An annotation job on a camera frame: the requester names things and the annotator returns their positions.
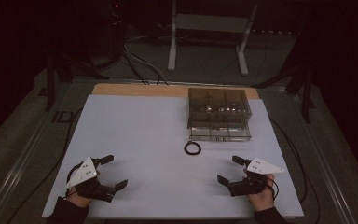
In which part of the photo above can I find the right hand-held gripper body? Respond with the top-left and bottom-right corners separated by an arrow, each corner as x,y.
227,157 -> 285,198

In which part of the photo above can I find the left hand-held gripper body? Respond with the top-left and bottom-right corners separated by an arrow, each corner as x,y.
66,157 -> 117,203

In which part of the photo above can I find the person's left hand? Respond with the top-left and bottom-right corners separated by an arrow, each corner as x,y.
66,187 -> 92,208

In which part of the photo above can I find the person's right hand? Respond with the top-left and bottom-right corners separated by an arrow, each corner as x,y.
246,174 -> 276,213

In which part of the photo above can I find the white board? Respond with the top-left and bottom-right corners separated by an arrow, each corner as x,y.
41,93 -> 305,219

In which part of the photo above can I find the clear plastic drawer box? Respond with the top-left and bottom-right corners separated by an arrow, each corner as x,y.
187,87 -> 253,143

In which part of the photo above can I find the wooden table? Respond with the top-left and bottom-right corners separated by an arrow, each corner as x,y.
91,82 -> 260,101

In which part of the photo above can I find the black tripod stand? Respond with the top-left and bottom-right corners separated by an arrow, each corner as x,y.
255,55 -> 316,125
44,46 -> 110,113

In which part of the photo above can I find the white metal stand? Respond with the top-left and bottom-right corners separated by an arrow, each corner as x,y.
167,0 -> 259,77

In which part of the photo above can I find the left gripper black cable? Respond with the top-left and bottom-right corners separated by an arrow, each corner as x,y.
64,161 -> 86,199

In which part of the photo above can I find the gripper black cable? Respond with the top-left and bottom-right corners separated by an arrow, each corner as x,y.
265,176 -> 280,201
64,161 -> 86,199

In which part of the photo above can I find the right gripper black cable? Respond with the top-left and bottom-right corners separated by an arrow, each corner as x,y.
265,176 -> 280,201

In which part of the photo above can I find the black floor cable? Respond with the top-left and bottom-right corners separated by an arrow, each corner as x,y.
269,119 -> 322,224
5,106 -> 86,224

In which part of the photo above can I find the black hair tie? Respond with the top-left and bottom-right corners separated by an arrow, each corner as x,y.
184,140 -> 202,157

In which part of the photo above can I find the bundle of floor cables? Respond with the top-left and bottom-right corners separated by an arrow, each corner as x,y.
121,41 -> 170,87

